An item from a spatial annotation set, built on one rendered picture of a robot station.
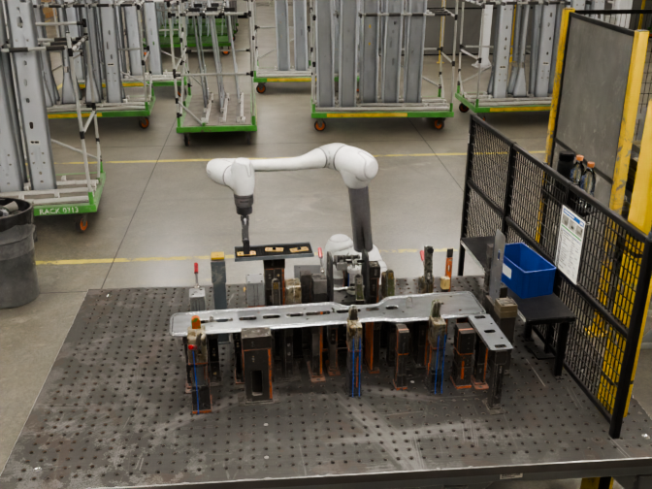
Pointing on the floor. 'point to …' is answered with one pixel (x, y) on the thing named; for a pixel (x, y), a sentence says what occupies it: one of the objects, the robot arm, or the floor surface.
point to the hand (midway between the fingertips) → (245, 245)
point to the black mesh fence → (557, 270)
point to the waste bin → (17, 253)
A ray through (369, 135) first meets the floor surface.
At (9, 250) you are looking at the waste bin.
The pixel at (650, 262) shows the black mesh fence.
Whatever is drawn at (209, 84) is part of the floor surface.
